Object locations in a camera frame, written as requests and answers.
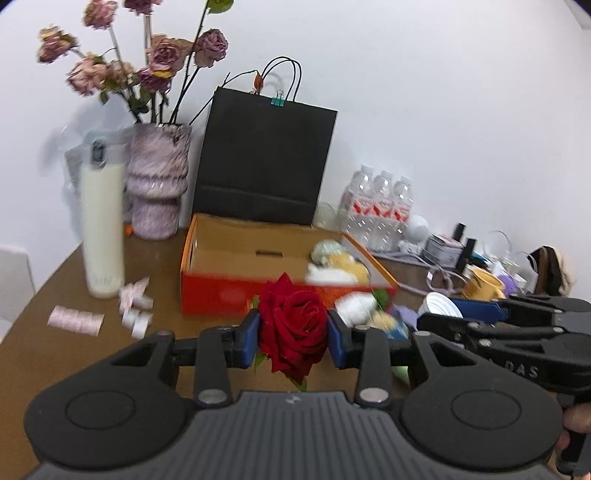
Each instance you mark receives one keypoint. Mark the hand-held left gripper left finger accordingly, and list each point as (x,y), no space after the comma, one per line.
(251,339)

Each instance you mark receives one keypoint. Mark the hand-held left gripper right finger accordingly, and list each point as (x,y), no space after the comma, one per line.
(336,344)

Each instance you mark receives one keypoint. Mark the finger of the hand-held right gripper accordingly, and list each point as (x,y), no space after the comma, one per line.
(443,323)
(475,309)

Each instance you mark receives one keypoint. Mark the red rose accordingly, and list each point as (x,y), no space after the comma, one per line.
(295,323)

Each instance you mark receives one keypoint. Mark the orange cardboard box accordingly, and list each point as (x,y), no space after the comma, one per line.
(221,290)

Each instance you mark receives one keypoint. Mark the wooden desktop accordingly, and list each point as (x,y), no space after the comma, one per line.
(60,369)

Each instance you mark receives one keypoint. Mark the person's right hand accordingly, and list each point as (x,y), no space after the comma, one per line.
(577,417)

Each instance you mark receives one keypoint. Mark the white ribbed cup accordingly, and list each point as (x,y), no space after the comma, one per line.
(436,305)

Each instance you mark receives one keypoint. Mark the yellow mug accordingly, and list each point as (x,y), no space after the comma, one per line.
(480,284)

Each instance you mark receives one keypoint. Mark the white crumpled wrapper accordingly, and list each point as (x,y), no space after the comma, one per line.
(355,307)

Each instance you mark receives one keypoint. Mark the purple cup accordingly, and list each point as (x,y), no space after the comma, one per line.
(511,282)

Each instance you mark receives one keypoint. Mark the tall black bottle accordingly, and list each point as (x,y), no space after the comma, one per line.
(467,254)

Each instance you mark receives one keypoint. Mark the small tin box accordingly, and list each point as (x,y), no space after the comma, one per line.
(438,248)

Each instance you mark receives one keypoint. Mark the white and yellow plush toy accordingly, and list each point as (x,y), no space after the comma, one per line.
(337,272)

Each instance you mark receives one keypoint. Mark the small black bottle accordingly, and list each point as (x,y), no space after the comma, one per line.
(459,231)

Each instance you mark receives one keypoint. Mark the brown bag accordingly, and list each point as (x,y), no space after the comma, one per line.
(551,270)

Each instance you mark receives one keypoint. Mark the iridescent shell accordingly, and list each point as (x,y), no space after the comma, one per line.
(325,249)

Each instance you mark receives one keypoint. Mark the white round lamp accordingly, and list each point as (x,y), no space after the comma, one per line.
(418,227)

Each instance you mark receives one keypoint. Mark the clear water bottle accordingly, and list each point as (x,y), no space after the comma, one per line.
(382,207)
(358,203)
(401,207)

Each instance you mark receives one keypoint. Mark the folded pink packet strip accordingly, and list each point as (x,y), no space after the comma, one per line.
(134,304)

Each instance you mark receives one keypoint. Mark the glass jar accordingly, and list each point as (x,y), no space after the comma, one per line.
(327,216)

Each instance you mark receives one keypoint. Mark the pink marbled vase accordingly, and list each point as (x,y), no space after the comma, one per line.
(157,184)

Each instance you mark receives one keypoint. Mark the black paper bag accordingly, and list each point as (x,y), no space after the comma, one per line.
(263,157)

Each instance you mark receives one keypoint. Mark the white thermos bottle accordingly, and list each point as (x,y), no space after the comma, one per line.
(102,230)

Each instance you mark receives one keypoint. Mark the teal binder clip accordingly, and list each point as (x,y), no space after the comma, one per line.
(278,101)

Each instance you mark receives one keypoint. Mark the dried pink flower bouquet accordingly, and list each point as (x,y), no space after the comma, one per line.
(164,53)

